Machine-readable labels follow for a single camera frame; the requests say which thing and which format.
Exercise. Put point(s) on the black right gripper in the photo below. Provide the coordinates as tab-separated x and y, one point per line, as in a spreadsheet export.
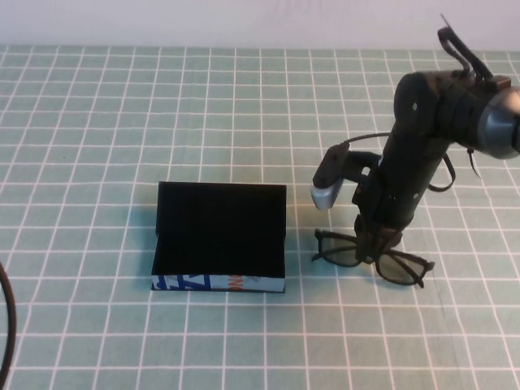
371	203

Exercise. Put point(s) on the black framed glasses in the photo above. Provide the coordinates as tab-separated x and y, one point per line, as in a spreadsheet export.
400	272

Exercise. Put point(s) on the black glasses case printed sides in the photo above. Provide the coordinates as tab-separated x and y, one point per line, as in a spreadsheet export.
219	227

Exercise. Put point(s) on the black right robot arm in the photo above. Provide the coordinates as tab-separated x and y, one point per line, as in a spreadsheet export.
410	162

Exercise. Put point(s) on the green checked tablecloth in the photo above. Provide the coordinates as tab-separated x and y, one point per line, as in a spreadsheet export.
122	122

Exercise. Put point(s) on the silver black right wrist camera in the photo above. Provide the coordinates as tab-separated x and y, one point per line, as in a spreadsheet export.
327	195

